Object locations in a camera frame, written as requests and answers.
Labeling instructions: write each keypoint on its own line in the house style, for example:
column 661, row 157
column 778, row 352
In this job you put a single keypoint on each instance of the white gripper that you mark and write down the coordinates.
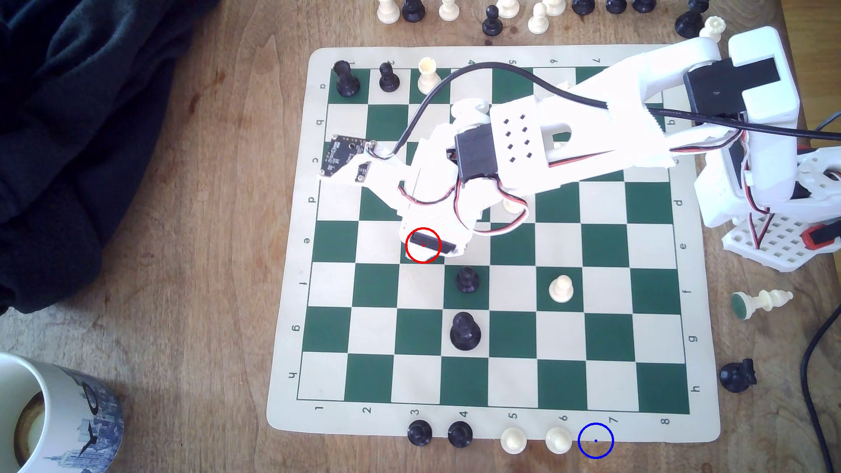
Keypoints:
column 436, row 245

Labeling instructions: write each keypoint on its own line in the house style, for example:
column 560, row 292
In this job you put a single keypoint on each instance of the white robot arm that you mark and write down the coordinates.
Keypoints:
column 617, row 125

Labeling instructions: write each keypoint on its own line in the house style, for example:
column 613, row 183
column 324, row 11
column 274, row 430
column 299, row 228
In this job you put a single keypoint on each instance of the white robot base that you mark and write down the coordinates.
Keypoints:
column 778, row 243

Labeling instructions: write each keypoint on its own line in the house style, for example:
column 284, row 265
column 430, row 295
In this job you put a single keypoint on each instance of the black chess pawn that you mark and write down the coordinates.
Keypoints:
column 460, row 435
column 492, row 23
column 467, row 280
column 389, row 80
column 412, row 9
column 419, row 433

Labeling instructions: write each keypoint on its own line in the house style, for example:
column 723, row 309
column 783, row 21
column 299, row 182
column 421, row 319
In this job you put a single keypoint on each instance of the white chess piece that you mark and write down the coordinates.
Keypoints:
column 554, row 5
column 507, row 6
column 512, row 205

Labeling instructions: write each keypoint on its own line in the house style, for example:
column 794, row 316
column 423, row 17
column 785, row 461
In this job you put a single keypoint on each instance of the large black chess piece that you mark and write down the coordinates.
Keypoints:
column 465, row 332

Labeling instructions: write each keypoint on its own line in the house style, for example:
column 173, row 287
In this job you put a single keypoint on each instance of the green and cream chess mat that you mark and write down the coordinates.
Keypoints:
column 374, row 341

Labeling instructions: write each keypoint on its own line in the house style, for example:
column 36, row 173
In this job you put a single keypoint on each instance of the white chess rook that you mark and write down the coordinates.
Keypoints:
column 713, row 27
column 428, row 77

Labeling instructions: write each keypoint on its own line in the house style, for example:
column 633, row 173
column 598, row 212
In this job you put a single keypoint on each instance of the white chess pawn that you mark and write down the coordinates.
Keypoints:
column 558, row 440
column 388, row 10
column 449, row 8
column 538, row 21
column 561, row 289
column 513, row 441

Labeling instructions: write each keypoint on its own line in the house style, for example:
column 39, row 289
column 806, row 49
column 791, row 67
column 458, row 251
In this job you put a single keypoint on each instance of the black chess bishop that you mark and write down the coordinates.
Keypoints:
column 346, row 80

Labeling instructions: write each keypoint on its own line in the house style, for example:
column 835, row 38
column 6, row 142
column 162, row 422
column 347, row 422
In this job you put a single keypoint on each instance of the tall black chess piece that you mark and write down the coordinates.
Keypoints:
column 688, row 25

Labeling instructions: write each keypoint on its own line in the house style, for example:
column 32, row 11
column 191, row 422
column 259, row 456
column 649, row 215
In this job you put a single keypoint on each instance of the white chess bishop green felt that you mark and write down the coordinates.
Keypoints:
column 762, row 303

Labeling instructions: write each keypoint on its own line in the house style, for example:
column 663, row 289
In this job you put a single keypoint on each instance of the black chess knight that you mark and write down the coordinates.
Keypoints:
column 737, row 376

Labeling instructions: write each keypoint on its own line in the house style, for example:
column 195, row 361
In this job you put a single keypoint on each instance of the dark fabric cloth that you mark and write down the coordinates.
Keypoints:
column 72, row 131

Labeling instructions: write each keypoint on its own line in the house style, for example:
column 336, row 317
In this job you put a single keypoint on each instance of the red black base clamp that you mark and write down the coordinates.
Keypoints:
column 821, row 236

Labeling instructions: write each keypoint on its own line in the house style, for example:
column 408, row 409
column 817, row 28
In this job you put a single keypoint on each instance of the printed ceramic mug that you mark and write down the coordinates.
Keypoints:
column 59, row 420

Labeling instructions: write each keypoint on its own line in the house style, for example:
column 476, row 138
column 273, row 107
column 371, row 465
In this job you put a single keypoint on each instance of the bare camera circuit board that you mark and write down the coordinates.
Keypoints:
column 341, row 154

